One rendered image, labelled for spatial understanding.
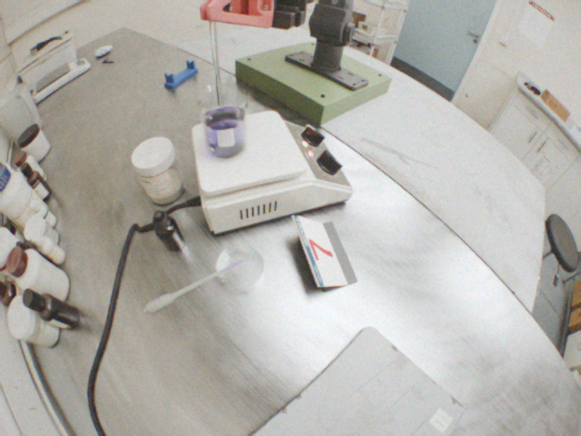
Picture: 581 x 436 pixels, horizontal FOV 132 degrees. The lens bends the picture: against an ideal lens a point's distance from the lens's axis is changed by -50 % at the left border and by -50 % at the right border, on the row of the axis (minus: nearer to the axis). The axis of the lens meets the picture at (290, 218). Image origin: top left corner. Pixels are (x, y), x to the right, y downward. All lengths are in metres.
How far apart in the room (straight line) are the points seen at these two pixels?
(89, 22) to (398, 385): 1.82
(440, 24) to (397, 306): 3.02
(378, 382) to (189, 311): 0.23
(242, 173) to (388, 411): 0.31
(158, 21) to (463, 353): 1.92
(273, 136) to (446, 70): 2.96
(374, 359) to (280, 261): 0.16
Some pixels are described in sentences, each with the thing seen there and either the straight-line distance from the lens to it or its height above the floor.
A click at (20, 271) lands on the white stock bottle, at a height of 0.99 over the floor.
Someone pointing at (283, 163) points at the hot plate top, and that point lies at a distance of 0.29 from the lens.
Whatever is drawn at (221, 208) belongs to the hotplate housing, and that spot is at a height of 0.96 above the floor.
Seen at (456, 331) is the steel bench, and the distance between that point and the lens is 0.39.
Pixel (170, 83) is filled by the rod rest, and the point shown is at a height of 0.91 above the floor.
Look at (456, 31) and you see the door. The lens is 3.12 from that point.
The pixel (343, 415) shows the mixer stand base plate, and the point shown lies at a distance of 0.30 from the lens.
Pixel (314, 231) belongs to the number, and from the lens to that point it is 0.32.
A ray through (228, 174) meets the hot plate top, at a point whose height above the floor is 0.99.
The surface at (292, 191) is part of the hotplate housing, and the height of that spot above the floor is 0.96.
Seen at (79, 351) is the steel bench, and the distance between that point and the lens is 0.38.
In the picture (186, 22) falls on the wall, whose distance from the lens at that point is 1.88.
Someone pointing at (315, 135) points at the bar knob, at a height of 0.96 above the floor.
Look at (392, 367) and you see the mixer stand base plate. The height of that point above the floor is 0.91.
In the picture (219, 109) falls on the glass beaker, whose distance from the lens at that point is 0.25.
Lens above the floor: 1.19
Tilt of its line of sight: 57 degrees down
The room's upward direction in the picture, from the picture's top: 10 degrees clockwise
